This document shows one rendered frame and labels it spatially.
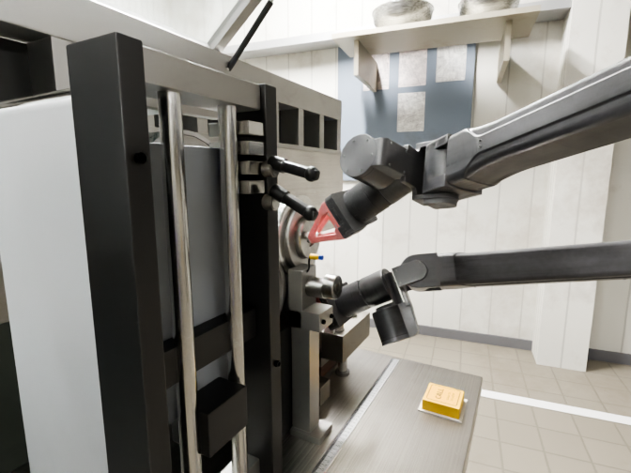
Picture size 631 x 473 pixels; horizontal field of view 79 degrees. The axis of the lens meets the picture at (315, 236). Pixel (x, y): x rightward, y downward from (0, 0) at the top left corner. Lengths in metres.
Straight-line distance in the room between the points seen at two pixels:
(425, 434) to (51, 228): 0.66
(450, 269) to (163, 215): 0.48
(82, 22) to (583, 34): 2.84
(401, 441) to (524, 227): 2.66
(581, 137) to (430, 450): 0.55
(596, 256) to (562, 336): 2.57
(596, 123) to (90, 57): 0.36
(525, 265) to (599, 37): 2.59
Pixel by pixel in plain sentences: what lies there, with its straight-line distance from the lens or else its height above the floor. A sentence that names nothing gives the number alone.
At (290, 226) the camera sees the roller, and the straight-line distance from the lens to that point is 0.63.
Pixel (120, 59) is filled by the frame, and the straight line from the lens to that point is 0.26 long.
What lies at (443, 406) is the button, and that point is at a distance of 0.84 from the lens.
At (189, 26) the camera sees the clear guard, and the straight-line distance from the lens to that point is 1.00.
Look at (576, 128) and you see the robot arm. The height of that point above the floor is 1.40.
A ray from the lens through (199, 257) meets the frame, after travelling 0.34.
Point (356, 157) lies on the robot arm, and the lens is 0.50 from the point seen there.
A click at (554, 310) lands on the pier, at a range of 3.19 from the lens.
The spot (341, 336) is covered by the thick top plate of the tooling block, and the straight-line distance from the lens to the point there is 0.81.
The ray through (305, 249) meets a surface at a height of 1.23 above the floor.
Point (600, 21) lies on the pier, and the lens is 3.20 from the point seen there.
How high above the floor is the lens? 1.36
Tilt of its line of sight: 9 degrees down
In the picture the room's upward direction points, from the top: straight up
